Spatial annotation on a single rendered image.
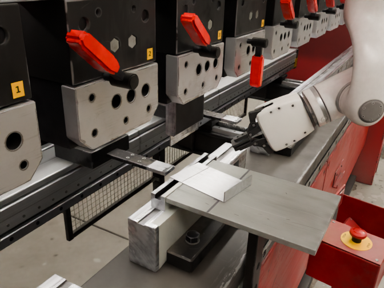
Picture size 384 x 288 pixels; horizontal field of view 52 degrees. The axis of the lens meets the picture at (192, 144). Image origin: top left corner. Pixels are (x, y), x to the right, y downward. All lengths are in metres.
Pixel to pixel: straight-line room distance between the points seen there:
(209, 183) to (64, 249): 1.57
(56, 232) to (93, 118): 1.93
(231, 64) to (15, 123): 0.48
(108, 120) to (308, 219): 0.37
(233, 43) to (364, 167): 2.34
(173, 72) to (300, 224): 0.31
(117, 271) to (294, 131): 0.45
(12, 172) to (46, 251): 1.86
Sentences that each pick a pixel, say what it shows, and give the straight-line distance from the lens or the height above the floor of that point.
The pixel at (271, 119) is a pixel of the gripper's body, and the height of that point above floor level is 1.09.
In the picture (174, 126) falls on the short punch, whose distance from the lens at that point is 0.68.
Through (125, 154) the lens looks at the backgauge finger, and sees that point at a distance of 0.85.
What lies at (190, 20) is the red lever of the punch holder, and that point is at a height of 1.31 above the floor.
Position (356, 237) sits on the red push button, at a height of 0.80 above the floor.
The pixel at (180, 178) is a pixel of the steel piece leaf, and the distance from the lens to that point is 0.76.
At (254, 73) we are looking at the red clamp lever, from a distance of 0.80.
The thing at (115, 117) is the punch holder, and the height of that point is 1.20.
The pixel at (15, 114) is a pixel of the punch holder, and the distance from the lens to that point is 0.39.
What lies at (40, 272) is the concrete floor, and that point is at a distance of 2.14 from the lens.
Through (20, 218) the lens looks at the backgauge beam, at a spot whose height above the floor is 0.93.
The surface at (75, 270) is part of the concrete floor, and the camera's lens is 2.10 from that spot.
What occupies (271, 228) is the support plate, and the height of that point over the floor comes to 1.00.
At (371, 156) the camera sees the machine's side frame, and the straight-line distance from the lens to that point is 2.97.
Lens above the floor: 1.37
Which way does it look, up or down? 24 degrees down
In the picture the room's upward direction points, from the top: 2 degrees clockwise
